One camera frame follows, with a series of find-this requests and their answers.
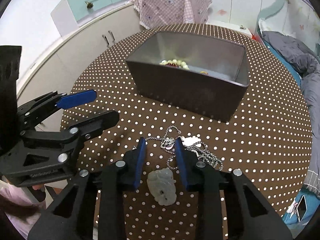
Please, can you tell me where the silver chain necklace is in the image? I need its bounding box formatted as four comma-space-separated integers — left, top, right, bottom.
145, 125, 224, 172

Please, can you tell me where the white jade carved pendant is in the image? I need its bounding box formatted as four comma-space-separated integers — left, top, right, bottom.
147, 168, 177, 206

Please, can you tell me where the dark grey storage box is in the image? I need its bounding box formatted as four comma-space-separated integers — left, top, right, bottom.
125, 31, 249, 122

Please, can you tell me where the left hand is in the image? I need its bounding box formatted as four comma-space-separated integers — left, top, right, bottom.
32, 184, 46, 192

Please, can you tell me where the beige cabinet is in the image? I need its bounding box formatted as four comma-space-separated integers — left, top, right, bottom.
15, 2, 146, 133

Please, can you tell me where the brown polka dot tablecloth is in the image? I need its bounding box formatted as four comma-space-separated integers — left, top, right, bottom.
61, 24, 312, 239

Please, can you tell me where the white smartphone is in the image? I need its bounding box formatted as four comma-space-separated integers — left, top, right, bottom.
296, 195, 308, 222

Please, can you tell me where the teal bed sheet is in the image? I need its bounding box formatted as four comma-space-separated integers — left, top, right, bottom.
263, 41, 319, 225

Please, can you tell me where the pink checked cloth cover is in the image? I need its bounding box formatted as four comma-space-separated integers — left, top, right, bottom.
130, 0, 212, 29

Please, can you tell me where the red white bedside box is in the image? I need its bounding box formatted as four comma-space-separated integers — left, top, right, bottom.
207, 20, 253, 38

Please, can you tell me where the grey duvet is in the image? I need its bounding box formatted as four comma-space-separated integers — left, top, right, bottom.
262, 31, 319, 196

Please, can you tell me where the mint bunk bed frame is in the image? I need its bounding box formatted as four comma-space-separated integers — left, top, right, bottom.
254, 0, 319, 51

